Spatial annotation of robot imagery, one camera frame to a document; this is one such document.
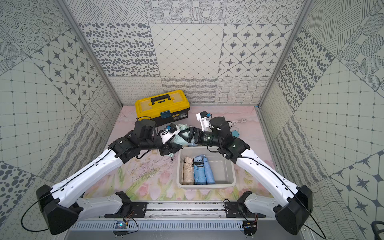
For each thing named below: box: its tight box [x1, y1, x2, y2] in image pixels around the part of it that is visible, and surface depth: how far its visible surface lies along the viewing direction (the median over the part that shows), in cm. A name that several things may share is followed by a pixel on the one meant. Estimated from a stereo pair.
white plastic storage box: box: [176, 146, 236, 189], surface depth 82 cm
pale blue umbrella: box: [203, 157, 216, 185], surface depth 83 cm
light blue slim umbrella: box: [193, 155, 207, 185], surface depth 83 cm
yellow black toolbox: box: [135, 89, 190, 127], surface depth 102 cm
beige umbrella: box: [182, 156, 195, 185], surface depth 84 cm
